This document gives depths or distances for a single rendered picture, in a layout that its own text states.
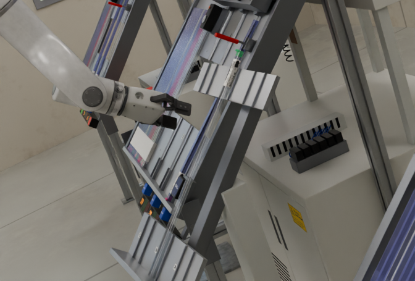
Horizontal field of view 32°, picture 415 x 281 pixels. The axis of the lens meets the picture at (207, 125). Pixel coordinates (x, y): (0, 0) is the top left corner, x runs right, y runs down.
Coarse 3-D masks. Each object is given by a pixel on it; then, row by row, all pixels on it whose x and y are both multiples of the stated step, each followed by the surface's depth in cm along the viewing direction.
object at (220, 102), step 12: (240, 60) 152; (216, 108) 151; (216, 120) 151; (204, 132) 152; (204, 144) 151; (192, 168) 151; (192, 180) 151; (180, 192) 152; (180, 204) 151; (168, 228) 151; (168, 240) 151; (156, 264) 151
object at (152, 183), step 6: (126, 150) 235; (132, 156) 227; (138, 162) 221; (138, 168) 215; (144, 168) 216; (144, 174) 208; (150, 174) 210; (150, 180) 201; (150, 186) 199; (156, 186) 197; (156, 192) 192; (162, 192) 193; (162, 198) 186; (168, 204) 181; (168, 210) 180
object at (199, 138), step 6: (252, 24) 182; (252, 30) 182; (246, 36) 182; (240, 48) 182; (210, 114) 183; (204, 120) 184; (204, 126) 183; (198, 138) 184; (198, 144) 184; (192, 150) 184; (192, 156) 184; (186, 162) 184; (186, 168) 184; (168, 198) 185
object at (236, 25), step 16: (208, 0) 228; (240, 16) 195; (256, 16) 185; (224, 32) 202; (240, 32) 191; (256, 32) 180; (208, 48) 209; (224, 48) 197; (224, 64) 192; (240, 64) 181
